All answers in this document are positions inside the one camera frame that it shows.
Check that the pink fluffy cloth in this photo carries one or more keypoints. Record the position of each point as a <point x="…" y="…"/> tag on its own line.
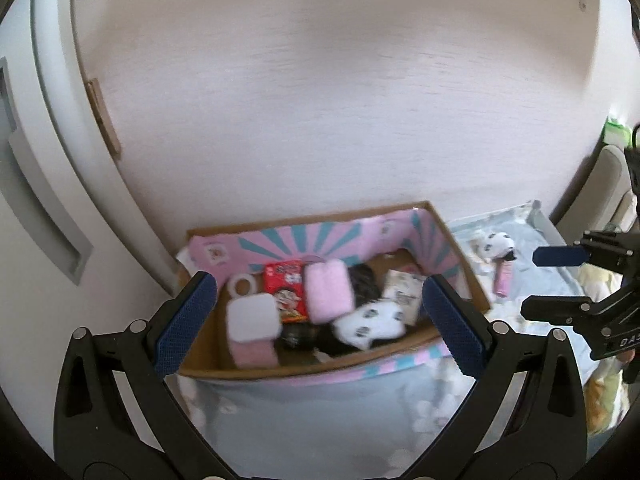
<point x="327" y="290"/>

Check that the black cosmetic jar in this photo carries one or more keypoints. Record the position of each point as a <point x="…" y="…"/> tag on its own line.
<point x="297" y="336"/>

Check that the white black spotted sock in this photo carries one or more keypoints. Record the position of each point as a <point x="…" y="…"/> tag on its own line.
<point x="372" y="322"/>

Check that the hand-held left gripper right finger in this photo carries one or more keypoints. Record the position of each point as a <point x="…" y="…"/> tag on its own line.
<point x="452" y="325"/>

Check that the small pink towel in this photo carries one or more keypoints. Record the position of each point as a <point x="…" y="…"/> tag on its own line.
<point x="255" y="355"/>

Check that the white printed packet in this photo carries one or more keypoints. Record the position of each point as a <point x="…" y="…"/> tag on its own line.
<point x="406" y="292"/>

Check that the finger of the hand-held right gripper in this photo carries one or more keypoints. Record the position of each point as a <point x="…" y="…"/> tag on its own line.
<point x="555" y="307"/>
<point x="557" y="256"/>

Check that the green packet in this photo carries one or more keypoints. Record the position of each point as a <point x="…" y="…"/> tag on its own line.
<point x="615" y="132"/>

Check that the grey cushion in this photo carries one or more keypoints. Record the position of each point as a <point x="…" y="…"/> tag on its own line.
<point x="595" y="195"/>

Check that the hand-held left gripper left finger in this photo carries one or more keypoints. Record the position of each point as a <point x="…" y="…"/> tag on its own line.
<point x="185" y="325"/>

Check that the cardboard box with pink lining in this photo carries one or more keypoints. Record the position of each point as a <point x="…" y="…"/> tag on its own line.
<point x="210" y="340"/>

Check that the yellow green printed blanket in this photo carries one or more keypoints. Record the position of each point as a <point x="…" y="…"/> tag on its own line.
<point x="602" y="395"/>

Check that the red snack packet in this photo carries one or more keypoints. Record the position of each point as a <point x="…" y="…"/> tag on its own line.
<point x="287" y="290"/>

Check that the pink tube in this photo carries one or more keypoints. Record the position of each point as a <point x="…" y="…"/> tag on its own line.
<point x="502" y="277"/>

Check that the white spotted plush toy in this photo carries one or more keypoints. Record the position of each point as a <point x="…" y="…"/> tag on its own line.
<point x="492" y="247"/>

